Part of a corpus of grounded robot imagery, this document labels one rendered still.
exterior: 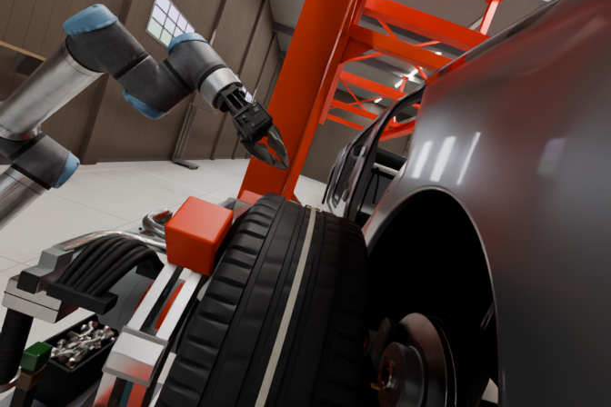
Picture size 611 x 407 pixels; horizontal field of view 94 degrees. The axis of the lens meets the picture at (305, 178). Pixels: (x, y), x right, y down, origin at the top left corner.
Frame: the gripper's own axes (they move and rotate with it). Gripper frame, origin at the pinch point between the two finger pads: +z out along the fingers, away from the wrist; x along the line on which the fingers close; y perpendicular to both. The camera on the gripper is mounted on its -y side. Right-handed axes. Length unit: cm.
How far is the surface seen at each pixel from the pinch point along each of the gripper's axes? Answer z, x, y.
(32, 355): -3, -69, -12
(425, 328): 52, 2, -5
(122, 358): 10.0, -36.9, 22.2
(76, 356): 2, -72, -28
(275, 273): 15.1, -15.7, 21.8
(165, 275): 4.6, -28.7, 17.4
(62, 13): -348, -33, -268
